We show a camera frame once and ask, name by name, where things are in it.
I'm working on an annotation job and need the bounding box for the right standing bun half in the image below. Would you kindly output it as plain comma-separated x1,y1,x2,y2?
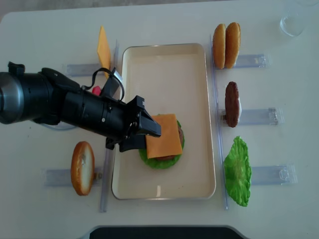
225,22,241,69

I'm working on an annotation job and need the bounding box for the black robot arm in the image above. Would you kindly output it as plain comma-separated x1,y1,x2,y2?
0,62,161,152

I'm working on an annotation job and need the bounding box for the clear drinking glass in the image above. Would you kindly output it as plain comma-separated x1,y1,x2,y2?
280,9,309,37

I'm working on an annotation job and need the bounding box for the standing bun half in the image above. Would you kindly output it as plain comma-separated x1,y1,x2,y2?
212,23,226,69
225,22,241,69

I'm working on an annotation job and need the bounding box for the left standing bun half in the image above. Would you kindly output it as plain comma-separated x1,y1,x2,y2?
212,23,226,69

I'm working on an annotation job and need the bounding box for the clear holder rail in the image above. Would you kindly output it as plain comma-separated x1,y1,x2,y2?
41,42,122,213
208,34,298,211

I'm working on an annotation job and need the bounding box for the sliced bread standing left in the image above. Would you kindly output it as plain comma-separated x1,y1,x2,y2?
70,141,95,196

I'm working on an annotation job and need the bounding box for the orange cheese slice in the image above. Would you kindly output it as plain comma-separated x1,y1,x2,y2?
146,114,182,158
97,25,111,70

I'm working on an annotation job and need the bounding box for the brown standing meat patty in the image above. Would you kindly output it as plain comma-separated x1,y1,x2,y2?
225,82,241,127

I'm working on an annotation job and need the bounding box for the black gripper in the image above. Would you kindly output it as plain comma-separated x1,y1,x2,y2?
60,91,161,152

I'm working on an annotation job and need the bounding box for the cream rectangular tray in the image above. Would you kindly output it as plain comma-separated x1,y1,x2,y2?
112,43,216,200

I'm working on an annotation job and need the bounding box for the black base panel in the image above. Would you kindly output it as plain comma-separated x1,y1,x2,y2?
89,226,242,239

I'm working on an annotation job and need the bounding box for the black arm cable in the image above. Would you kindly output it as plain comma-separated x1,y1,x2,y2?
81,67,125,103

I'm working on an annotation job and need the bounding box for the clear right holder rail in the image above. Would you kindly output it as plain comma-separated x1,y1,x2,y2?
208,34,298,211

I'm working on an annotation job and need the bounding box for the red tomato slice standing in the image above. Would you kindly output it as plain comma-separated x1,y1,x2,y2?
92,86,102,96

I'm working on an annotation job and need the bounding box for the green standing lettuce leaf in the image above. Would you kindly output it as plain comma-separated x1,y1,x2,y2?
224,136,252,207

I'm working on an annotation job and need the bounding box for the brown meat patty on stack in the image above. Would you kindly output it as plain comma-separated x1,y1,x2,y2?
155,125,184,161

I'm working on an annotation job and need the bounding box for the green lettuce leaf on stack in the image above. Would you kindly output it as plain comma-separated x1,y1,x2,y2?
139,120,185,169

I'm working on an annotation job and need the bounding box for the clear left holder rail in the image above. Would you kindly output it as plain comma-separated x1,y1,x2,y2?
41,42,122,213

